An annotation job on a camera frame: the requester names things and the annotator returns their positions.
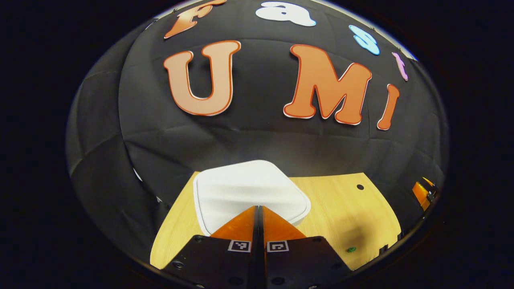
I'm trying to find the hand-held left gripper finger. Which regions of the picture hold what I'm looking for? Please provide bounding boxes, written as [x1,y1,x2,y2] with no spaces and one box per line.
[161,206,261,289]
[259,206,355,289]

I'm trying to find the black backdrop cloth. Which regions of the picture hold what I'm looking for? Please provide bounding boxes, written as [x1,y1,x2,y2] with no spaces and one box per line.
[66,0,446,261]

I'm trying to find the white desktop garbage bin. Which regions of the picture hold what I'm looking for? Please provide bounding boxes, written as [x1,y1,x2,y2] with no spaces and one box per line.
[193,160,312,236]

